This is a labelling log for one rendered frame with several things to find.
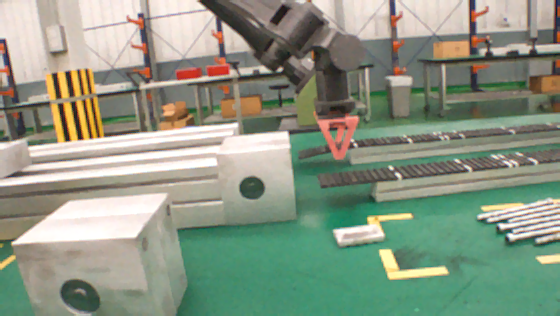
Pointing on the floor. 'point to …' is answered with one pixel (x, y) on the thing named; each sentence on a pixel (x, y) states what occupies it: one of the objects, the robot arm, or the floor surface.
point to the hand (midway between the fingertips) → (336, 149)
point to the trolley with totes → (189, 83)
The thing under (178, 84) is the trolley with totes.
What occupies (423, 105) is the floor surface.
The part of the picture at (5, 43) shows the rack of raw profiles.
